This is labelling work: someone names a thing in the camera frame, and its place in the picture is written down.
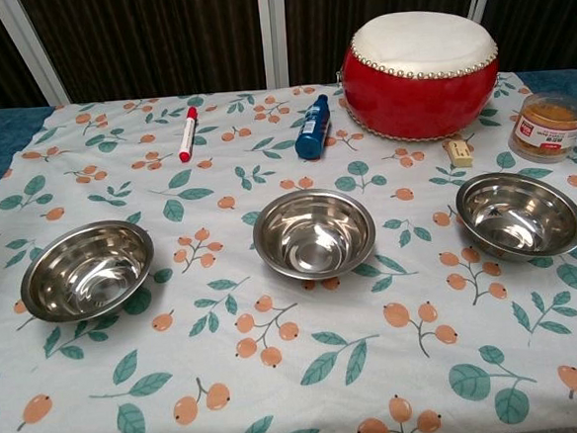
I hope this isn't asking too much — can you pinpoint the floral fruit print tablecloth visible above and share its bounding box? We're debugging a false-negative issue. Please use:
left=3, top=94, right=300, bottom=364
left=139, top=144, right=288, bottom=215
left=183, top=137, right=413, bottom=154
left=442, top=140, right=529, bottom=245
left=0, top=65, right=577, bottom=433

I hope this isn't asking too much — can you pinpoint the red and white marker pen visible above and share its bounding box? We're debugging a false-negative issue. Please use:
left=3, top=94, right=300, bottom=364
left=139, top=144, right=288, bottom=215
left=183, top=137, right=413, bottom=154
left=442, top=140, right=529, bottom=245
left=175, top=105, right=204, bottom=165

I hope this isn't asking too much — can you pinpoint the red drum with white skin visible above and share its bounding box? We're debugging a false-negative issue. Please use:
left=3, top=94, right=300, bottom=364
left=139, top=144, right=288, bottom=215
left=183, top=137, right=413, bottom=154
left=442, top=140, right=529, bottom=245
left=334, top=6, right=506, bottom=148

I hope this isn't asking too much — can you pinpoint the small cream wooden tile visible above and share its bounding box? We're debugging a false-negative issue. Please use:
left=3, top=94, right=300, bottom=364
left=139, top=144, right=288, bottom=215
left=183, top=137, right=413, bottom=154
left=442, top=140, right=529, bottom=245
left=442, top=136, right=474, bottom=171

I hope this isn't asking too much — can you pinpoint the metal bowl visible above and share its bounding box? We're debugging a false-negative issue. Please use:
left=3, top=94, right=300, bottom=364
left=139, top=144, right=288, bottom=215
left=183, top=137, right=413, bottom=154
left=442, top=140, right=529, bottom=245
left=453, top=166, right=577, bottom=266
left=249, top=184, right=380, bottom=284
left=15, top=216, right=160, bottom=326

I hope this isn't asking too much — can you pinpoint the blue spray bottle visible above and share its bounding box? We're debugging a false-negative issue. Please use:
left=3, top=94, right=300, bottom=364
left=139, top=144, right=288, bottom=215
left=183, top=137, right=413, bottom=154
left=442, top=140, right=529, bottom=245
left=291, top=93, right=335, bottom=161

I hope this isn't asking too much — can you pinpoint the clear plastic snack jar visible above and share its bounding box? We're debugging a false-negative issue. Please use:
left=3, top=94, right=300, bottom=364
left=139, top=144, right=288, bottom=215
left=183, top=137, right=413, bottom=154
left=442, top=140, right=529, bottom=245
left=504, top=89, right=577, bottom=167

